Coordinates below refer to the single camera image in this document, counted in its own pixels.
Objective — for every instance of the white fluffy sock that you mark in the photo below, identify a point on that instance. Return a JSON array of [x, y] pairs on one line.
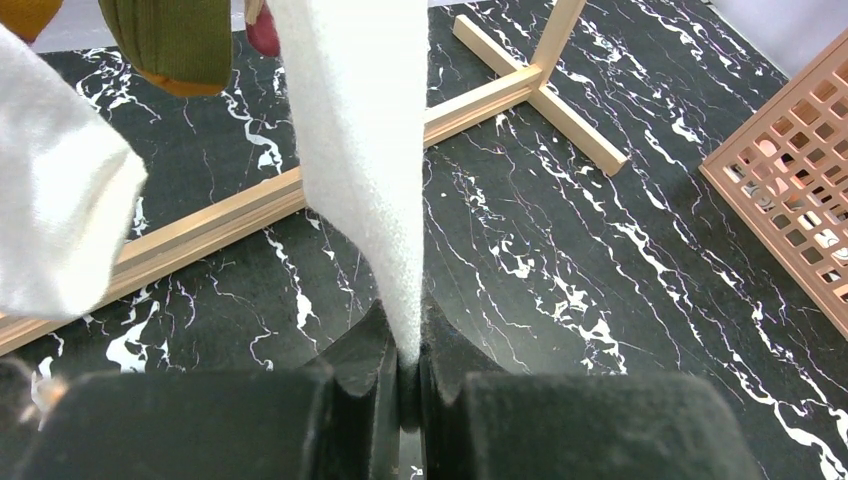
[[69, 184], [356, 75]]

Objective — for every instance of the orange plastic desk organizer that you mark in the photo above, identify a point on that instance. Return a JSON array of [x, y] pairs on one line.
[[784, 172]]

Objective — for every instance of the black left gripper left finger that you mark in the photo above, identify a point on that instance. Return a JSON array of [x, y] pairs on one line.
[[336, 417]]

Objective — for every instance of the olive striped sock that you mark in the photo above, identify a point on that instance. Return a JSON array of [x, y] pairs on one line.
[[183, 47]]

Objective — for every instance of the maroon yellow striped sock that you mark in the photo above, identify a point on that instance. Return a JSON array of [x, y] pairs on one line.
[[28, 18]]

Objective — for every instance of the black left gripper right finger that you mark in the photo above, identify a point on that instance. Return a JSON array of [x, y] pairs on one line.
[[480, 421]]

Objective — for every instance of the beige purple striped sock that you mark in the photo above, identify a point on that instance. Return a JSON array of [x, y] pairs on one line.
[[260, 29]]

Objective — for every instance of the wooden clothes rack frame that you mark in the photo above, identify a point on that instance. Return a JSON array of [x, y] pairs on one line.
[[169, 248]]

